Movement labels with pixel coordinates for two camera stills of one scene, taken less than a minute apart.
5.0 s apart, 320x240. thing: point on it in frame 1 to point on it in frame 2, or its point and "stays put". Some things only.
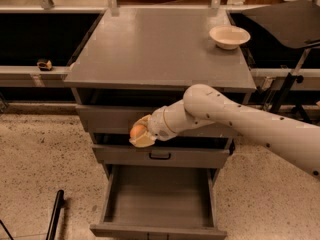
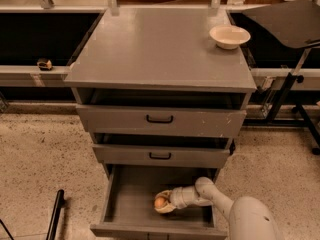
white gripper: x=157 y=123 to x=178 y=198
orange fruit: x=137 y=130 to x=159 y=202
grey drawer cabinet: x=138 y=60 stays put
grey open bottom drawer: x=159 y=202 stays put
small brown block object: x=44 y=65 stays put
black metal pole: x=59 y=199 stays put
